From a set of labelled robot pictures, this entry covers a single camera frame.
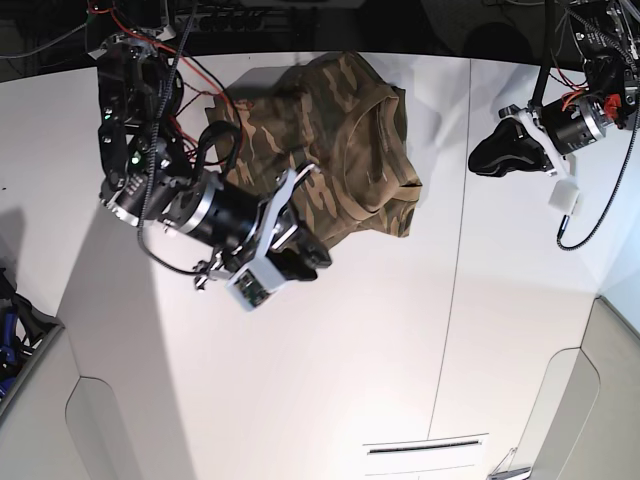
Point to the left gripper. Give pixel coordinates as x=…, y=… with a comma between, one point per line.
x=571, y=123

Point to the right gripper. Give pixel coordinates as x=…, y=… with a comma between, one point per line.
x=239, y=226

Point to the camouflage T-shirt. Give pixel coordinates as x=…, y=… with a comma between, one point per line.
x=339, y=114

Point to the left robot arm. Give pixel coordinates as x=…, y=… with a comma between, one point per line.
x=539, y=137

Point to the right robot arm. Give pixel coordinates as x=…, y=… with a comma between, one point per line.
x=155, y=173

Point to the metal clip at edge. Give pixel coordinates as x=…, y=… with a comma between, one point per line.
x=503, y=471

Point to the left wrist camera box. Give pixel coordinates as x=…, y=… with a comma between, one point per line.
x=565, y=197

